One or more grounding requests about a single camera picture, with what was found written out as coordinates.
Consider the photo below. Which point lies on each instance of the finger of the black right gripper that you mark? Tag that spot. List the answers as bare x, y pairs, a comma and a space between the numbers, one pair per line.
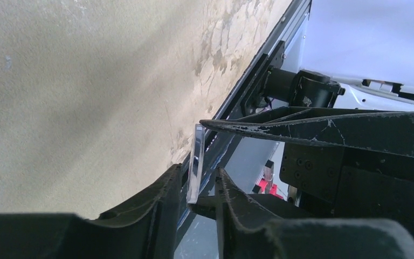
206, 206
371, 130

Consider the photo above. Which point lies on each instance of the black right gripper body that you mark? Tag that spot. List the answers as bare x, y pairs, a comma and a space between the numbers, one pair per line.
350, 183

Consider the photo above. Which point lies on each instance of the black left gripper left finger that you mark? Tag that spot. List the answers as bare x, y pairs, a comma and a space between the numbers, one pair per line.
144, 226

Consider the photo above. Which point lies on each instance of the clear dealer button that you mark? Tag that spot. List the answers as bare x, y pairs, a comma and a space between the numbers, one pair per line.
196, 164

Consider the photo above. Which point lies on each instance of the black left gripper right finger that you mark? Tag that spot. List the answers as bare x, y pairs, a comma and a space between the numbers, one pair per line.
258, 233

